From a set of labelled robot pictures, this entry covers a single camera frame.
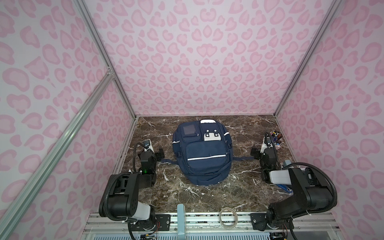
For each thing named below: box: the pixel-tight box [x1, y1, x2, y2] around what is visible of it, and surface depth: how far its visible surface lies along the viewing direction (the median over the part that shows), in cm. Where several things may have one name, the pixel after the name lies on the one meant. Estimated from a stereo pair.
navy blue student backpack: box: [160, 119, 255, 186], surface depth 91 cm
